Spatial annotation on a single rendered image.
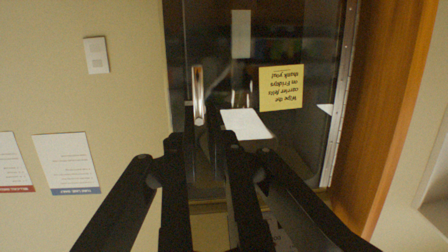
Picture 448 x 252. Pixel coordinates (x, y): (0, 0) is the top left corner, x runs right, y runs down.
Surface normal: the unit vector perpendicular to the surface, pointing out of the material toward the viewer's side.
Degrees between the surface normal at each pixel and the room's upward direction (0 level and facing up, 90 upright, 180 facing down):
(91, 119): 90
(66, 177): 90
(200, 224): 135
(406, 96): 90
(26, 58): 90
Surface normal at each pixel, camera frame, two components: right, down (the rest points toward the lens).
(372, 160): -0.99, 0.06
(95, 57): 0.12, 0.40
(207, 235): 0.07, -0.36
